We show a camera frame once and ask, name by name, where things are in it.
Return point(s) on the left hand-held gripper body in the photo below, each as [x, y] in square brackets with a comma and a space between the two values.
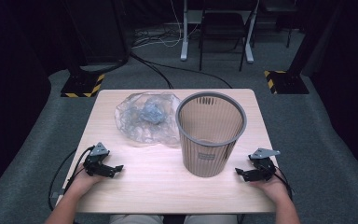
[97, 151]

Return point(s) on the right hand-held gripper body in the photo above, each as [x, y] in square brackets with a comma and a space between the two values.
[264, 166]

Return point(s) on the grey slatted trash bin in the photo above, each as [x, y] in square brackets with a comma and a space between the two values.
[211, 146]

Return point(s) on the clear plastic bag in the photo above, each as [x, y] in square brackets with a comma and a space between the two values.
[149, 119]

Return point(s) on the person's right hand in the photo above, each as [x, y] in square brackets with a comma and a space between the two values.
[272, 188]

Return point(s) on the person's left hand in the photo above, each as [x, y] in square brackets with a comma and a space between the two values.
[85, 183]

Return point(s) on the black yellow striped stand base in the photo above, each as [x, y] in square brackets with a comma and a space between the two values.
[287, 82]
[80, 85]

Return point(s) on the dark equipment cabinet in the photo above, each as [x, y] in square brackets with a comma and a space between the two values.
[99, 31]

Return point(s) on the black folding chair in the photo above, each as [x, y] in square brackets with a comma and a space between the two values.
[223, 23]

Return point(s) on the white desk frame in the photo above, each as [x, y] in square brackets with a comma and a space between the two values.
[184, 37]

